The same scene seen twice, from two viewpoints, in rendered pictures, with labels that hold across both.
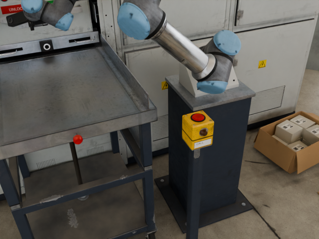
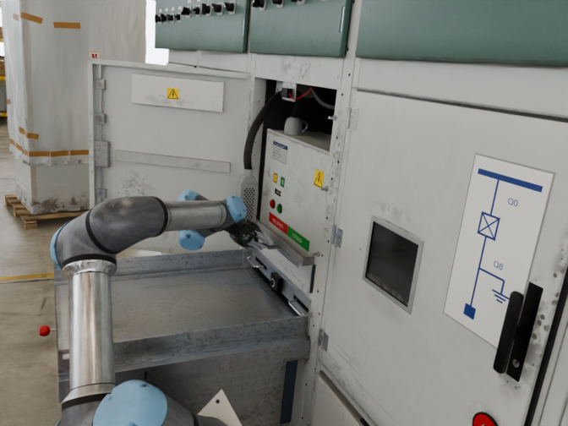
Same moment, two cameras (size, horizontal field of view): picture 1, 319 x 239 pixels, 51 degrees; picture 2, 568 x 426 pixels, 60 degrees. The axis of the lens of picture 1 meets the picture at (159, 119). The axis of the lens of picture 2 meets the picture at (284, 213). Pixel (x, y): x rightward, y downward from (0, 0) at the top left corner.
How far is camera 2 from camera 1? 1.81 m
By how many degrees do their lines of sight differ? 77
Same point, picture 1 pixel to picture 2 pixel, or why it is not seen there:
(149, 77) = not seen: outside the picture
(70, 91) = (153, 314)
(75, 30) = (303, 287)
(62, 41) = (289, 290)
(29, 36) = (275, 260)
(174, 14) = (387, 380)
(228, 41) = (117, 405)
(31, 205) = not seen: hidden behind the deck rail
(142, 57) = (331, 405)
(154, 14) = (64, 248)
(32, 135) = (61, 298)
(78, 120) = not seen: hidden behind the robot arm
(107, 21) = (318, 302)
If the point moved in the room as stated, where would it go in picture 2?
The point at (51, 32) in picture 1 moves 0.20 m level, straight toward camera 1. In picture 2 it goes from (289, 270) to (232, 275)
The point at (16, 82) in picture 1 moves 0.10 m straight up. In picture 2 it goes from (193, 281) to (194, 255)
